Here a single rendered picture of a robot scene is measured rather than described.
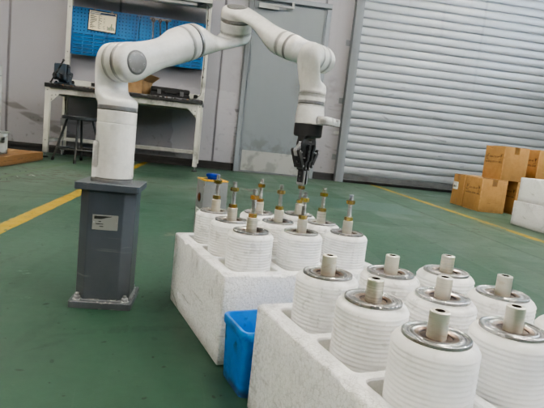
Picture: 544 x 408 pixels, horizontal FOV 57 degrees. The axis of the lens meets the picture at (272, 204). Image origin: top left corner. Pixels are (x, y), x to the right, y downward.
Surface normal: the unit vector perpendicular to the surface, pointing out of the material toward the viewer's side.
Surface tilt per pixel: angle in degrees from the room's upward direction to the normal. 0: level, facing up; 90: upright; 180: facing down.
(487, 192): 90
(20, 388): 0
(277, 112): 90
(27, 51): 90
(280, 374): 90
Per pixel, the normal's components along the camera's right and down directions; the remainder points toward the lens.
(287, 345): -0.91, -0.04
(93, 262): 0.12, 0.14
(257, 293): 0.41, 0.16
